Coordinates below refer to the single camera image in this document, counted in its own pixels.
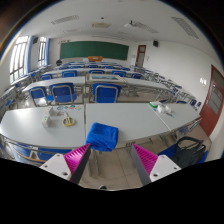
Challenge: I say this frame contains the group of blue chairs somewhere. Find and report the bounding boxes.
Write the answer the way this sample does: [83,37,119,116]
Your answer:
[28,60,199,108]

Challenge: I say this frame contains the blue towel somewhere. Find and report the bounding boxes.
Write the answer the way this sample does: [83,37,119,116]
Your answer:
[85,121,120,153]

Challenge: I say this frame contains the green chalkboard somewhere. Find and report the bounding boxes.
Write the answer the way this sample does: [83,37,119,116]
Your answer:
[59,40,130,61]

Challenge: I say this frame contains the green and white packet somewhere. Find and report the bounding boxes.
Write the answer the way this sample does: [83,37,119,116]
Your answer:
[148,100,162,108]

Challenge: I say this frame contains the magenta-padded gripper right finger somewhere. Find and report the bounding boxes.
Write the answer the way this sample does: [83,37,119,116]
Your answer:
[129,143,182,187]

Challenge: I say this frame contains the tall window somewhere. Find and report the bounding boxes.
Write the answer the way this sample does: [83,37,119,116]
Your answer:
[9,35,29,83]
[38,36,48,68]

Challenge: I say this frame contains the red-brown door with window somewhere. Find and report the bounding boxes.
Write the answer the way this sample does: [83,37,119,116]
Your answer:
[135,44,147,67]
[199,64,224,138]

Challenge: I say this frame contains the ceiling air conditioner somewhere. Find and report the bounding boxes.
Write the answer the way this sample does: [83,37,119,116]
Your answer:
[91,21,112,29]

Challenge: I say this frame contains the blue chair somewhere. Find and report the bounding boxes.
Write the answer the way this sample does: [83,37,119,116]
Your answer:
[158,143,209,166]
[3,141,73,164]
[49,82,78,104]
[28,86,49,107]
[92,83,123,104]

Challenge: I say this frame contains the orange lectern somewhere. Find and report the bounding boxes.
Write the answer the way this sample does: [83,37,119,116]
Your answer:
[87,55,104,62]

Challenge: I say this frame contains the ceiling light panels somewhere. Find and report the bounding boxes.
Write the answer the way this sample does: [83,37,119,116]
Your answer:
[50,14,200,40]

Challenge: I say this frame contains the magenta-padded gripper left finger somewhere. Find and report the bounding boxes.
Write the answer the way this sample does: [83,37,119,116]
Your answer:
[39,143,92,186]

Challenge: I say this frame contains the small white box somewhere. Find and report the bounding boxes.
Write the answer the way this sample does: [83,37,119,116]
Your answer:
[40,115,53,129]
[46,106,58,117]

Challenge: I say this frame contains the black bag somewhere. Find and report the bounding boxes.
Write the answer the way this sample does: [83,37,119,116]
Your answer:
[171,135,208,169]

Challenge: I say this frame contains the yellow-handled scissors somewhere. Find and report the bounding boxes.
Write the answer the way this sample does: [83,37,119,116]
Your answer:
[61,113,77,128]

